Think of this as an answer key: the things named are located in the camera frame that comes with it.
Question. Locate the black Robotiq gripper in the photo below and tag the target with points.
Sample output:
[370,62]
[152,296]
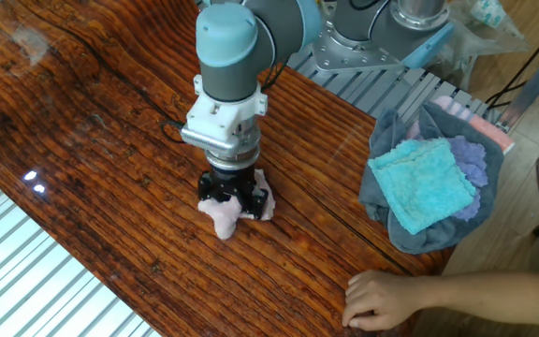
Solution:
[229,180]

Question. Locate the pale pink fluffy cloth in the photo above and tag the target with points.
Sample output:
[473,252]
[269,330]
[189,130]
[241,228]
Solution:
[222,220]

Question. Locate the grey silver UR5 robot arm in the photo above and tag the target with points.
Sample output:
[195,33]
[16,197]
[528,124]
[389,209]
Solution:
[241,47]

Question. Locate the person's bare forearm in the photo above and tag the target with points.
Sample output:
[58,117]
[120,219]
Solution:
[494,297]

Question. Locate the turquoise fluffy cloth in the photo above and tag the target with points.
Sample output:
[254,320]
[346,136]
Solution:
[421,185]

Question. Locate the purple fluffy cloth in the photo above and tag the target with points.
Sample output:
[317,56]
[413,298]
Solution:
[470,161]

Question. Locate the pink striped cloth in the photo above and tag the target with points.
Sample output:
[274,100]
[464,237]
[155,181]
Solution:
[489,128]

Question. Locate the person's bare hand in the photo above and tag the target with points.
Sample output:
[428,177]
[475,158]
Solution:
[379,299]

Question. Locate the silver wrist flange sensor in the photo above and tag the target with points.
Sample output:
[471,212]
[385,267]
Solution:
[239,152]

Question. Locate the glossy wood grain table cover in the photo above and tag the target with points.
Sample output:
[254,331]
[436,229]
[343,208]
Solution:
[110,210]

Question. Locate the grey towel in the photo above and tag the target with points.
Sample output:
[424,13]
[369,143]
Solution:
[438,241]

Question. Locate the clear plastic bag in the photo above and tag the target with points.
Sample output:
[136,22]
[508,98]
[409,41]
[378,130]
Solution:
[485,44]

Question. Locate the teal printed packet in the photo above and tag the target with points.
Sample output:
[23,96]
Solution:
[487,11]

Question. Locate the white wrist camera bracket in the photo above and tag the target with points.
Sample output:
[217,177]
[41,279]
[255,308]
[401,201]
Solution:
[218,124]

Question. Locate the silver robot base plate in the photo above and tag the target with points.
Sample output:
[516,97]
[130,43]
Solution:
[344,54]

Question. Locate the aluminium frame post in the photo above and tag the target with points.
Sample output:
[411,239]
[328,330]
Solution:
[534,86]

